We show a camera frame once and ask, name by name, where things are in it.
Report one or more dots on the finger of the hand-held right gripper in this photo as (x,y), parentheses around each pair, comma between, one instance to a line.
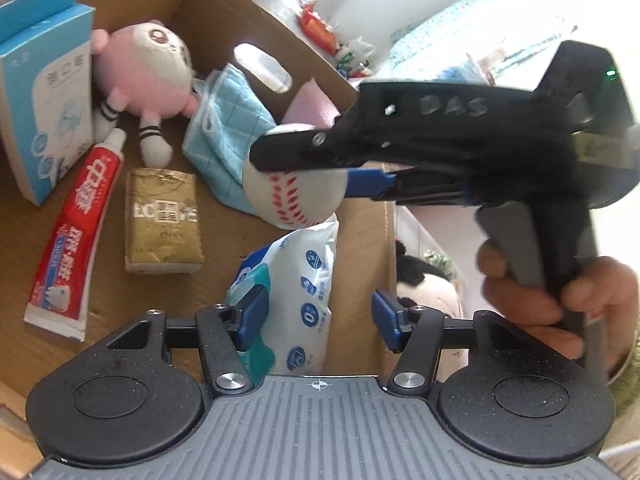
(310,152)
(370,184)

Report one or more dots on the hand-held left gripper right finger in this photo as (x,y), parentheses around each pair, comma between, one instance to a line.
(385,320)

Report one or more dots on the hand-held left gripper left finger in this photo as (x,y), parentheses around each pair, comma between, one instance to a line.
(255,315)

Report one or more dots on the white baseball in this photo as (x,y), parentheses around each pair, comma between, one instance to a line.
(300,195)

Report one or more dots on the pink sponge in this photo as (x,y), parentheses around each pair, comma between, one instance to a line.
(315,105)

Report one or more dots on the white wet wipes pack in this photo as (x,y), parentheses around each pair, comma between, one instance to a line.
(300,280)

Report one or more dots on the brown cardboard box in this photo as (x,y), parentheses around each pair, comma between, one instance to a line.
(225,260)

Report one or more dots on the light blue towel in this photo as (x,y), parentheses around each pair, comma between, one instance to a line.
(225,145)

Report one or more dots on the gold tissue packet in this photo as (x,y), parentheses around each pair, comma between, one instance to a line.
(162,225)

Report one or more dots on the small pink plush toy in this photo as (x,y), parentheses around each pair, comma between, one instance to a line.
(145,85)

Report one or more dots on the red toothpaste tube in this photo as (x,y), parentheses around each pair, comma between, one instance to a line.
(75,240)

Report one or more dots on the blue paper box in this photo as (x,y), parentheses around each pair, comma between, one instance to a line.
(45,105)

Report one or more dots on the person's right forearm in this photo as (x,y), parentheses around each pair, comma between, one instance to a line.
(627,370)

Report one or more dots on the person's right hand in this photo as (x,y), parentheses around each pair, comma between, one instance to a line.
(615,290)

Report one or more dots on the large red-dress plush doll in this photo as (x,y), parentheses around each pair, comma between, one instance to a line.
(430,290)

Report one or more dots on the white plastic bag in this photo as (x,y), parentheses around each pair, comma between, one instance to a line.
(356,52)

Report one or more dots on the teal patterned curtain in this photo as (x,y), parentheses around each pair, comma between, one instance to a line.
(440,40)

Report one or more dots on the red snack packet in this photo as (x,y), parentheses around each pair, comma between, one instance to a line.
(320,30)

